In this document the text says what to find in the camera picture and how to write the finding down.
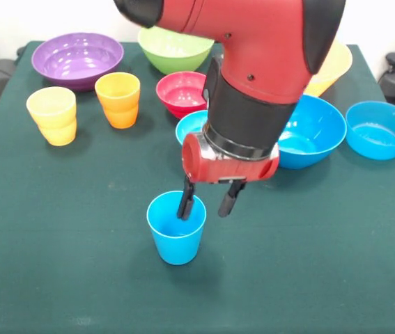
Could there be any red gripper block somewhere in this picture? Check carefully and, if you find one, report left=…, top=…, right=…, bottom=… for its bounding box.
left=176, top=133, right=281, bottom=221

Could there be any blue cup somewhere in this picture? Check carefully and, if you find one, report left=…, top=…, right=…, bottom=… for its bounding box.
left=146, top=190, right=208, bottom=266

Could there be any small ribbed teal bowl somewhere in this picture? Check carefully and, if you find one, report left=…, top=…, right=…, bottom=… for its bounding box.
left=175, top=109, right=209, bottom=147

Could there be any pink red bowl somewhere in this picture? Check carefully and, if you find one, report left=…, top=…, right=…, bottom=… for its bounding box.
left=155, top=71, right=208, bottom=120

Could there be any large blue bowl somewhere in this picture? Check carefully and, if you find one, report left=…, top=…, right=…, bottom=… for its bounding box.
left=277, top=93, right=348, bottom=170

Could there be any orange cup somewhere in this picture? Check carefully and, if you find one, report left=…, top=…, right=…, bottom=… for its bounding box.
left=94, top=72, right=141, bottom=130

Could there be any dark green tablecloth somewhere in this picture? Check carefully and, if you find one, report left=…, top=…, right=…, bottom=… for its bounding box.
left=0, top=40, right=395, bottom=334

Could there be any green bowl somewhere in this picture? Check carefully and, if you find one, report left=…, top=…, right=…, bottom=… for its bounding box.
left=137, top=26, right=215, bottom=75

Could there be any yellow cup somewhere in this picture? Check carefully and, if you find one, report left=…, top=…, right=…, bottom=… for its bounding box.
left=26, top=86, right=78, bottom=147

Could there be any shallow blue bowl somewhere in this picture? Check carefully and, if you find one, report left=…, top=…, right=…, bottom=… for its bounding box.
left=345, top=100, right=395, bottom=161

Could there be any purple bowl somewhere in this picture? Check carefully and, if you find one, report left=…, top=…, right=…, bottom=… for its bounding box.
left=31, top=32, right=125, bottom=92

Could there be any large yellow bowl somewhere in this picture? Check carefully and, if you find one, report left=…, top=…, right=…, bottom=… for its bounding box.
left=303, top=40, right=354, bottom=98

